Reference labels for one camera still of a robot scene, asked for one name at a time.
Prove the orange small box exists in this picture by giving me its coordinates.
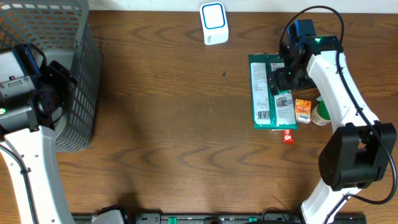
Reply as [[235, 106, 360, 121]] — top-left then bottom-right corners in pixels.
[[295, 99, 312, 124]]

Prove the grey plastic basket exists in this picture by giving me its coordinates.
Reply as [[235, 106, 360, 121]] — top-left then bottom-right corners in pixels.
[[1, 0, 102, 152]]

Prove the red white tube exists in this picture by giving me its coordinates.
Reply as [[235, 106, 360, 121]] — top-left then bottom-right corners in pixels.
[[283, 129, 294, 144]]

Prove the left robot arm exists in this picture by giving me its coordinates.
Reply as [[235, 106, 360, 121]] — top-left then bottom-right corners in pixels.
[[1, 44, 124, 223]]

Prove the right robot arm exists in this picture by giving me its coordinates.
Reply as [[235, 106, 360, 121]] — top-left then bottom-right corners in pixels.
[[267, 15, 397, 223]]

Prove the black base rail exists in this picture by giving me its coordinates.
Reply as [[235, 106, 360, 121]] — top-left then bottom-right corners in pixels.
[[73, 212, 368, 224]]

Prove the green lid cream jar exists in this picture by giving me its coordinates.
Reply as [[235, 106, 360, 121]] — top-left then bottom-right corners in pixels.
[[311, 100, 331, 126]]

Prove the white barcode scanner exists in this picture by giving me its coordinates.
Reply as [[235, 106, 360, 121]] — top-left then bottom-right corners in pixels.
[[199, 2, 229, 45]]

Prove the green wipes package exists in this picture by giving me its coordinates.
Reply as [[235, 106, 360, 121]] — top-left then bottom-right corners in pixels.
[[248, 54, 298, 130]]

